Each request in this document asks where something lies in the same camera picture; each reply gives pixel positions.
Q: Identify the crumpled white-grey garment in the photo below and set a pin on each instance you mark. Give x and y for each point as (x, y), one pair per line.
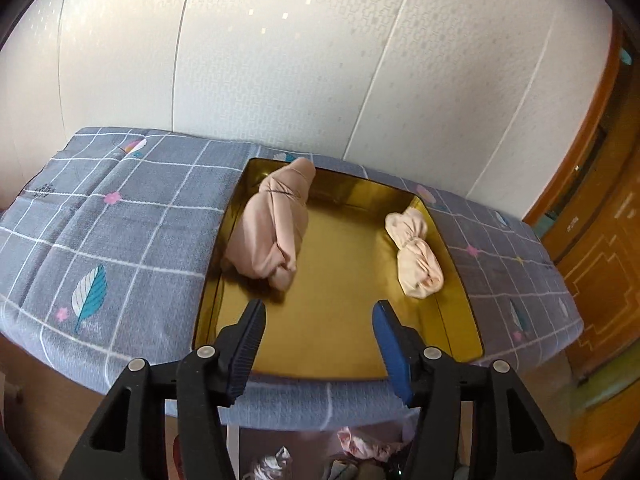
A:
(270, 467)

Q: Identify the grey checked leaf-print cloth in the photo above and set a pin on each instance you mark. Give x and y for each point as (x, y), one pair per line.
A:
(125, 240)

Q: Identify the brown tin box gold inside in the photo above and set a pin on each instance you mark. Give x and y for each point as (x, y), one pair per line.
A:
(340, 320)

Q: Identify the crumpled pink garment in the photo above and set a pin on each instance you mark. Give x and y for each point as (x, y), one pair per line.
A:
(365, 447)

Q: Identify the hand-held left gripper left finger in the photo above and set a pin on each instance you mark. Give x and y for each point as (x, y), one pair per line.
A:
(245, 350)

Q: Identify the orange wooden door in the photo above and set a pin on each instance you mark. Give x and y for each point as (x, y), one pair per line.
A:
(605, 270)

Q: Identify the large beige-pink garment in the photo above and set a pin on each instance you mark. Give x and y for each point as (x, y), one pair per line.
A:
(270, 230)

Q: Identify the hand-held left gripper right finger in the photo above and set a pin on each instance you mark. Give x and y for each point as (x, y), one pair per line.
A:
(395, 360)

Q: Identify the teal towel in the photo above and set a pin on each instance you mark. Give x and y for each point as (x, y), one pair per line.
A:
(342, 472)

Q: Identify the small pale-pink garment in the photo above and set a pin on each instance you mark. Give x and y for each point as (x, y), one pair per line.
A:
(417, 265)

